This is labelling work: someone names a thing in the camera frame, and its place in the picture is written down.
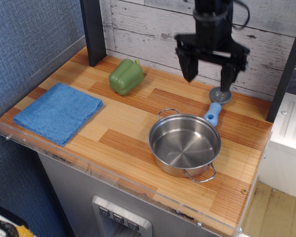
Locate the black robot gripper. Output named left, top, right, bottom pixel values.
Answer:
left=175, top=14, right=250, bottom=92

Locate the blue handled grey spoon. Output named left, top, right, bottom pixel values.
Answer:
left=203, top=87, right=232, bottom=127

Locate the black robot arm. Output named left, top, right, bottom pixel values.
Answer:
left=175, top=0, right=250, bottom=92

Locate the silver metal pot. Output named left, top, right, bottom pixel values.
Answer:
left=148, top=109, right=222, bottom=183

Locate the green toy bell pepper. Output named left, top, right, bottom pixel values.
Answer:
left=109, top=59, right=144, bottom=96

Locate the white toy sink unit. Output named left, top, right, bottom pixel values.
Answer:
left=258, top=93, right=296, bottom=197

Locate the blue folded cloth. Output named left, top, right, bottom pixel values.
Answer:
left=13, top=83, right=103, bottom=147

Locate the silver toy fridge dispenser panel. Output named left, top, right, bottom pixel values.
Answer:
left=92, top=195, right=153, bottom=237

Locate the clear acrylic table guard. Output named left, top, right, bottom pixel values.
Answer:
left=0, top=38, right=271, bottom=237

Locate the yellow object at corner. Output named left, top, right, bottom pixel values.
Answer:
left=16, top=225, right=35, bottom=237

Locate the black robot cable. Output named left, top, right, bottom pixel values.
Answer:
left=230, top=0, right=251, bottom=31

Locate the dark right vertical post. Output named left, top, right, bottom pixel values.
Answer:
left=266, top=37, right=296, bottom=122

